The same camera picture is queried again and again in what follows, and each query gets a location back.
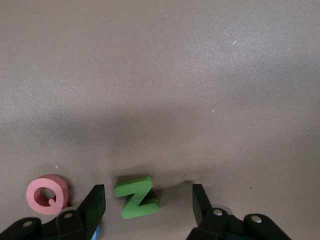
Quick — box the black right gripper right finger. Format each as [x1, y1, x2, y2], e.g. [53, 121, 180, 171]
[186, 183, 293, 240]

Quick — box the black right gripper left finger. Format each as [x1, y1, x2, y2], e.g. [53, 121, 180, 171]
[0, 184, 106, 240]

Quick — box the brown table cover sheet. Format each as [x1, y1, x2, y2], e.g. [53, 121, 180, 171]
[0, 0, 320, 240]

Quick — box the pink capital letter Q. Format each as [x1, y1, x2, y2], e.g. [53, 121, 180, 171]
[26, 174, 70, 216]

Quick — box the blue capital letter G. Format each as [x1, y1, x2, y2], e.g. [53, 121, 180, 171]
[91, 224, 101, 240]

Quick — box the green capital letter N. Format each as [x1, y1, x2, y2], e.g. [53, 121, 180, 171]
[113, 175, 160, 220]

